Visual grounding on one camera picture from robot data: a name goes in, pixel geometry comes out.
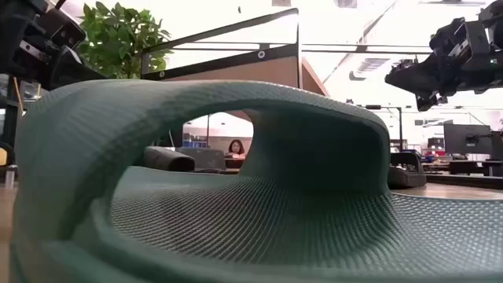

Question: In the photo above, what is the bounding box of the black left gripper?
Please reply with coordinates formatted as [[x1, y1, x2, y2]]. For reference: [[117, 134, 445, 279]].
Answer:
[[0, 0, 107, 90]]

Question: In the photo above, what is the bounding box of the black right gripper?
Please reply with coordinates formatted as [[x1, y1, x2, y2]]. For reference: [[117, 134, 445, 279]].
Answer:
[[384, 0, 503, 112]]

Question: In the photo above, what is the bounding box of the green rubber slide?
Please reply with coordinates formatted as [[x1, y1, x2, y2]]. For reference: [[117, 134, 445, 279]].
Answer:
[[9, 79, 503, 283]]

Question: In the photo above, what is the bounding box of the black pole stand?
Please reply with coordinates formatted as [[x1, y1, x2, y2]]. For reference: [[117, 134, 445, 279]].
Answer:
[[365, 104, 405, 153]]

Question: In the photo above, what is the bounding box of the tall leafy potted plant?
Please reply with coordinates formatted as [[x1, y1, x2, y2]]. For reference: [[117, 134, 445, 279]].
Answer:
[[75, 1, 174, 80]]

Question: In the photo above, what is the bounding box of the black computer monitor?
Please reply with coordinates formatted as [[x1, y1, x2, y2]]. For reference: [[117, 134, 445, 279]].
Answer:
[[490, 130, 503, 160], [443, 123, 492, 155]]

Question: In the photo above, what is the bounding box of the black office desk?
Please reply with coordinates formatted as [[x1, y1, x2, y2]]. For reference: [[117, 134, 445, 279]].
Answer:
[[422, 159, 503, 178]]

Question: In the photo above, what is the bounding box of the small grey metal cylinder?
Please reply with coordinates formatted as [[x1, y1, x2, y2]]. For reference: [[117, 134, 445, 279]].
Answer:
[[4, 164, 17, 189]]

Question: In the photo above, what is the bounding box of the person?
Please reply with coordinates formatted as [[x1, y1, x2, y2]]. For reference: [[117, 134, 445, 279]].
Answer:
[[226, 138, 248, 160]]

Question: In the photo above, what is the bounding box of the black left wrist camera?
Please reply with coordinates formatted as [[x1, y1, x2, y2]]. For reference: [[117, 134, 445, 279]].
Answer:
[[35, 8, 87, 50]]

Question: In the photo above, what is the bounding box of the wooden shelf with black frame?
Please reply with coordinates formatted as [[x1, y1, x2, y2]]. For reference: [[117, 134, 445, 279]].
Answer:
[[140, 7, 330, 97]]

